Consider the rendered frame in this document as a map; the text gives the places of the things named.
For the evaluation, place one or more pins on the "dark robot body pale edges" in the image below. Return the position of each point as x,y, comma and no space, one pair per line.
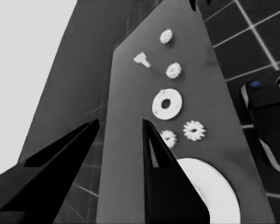
267,124

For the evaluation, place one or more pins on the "small white T-shaped piece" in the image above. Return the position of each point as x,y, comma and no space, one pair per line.
141,58

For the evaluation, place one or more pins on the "large thick white disc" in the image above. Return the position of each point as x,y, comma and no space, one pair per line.
217,193

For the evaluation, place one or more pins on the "white toothed gear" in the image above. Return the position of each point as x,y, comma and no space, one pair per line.
176,72
172,140
199,128
168,34

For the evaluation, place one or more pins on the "white round pinned carrier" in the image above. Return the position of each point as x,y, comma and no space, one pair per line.
174,96

